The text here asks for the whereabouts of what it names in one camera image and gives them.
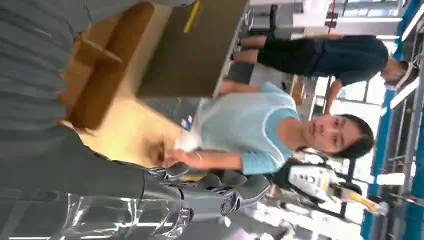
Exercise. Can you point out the white metal frame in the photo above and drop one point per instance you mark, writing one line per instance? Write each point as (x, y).
(357, 26)

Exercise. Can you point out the white humanoid robot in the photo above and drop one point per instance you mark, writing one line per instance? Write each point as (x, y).
(311, 180)

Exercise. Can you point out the seated person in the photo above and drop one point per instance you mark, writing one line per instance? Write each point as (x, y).
(245, 126)

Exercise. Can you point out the person's left hand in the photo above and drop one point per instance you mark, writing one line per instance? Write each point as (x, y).
(165, 155)

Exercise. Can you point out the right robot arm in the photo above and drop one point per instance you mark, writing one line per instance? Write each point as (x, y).
(30, 66)

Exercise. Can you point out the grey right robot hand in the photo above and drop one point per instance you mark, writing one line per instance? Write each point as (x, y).
(82, 179)

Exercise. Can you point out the standing person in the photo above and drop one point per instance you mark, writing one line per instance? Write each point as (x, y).
(344, 56)

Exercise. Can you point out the wooden card box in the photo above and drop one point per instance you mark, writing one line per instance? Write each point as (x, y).
(106, 76)

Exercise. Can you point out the blue metal frame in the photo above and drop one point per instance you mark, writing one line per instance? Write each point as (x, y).
(381, 139)

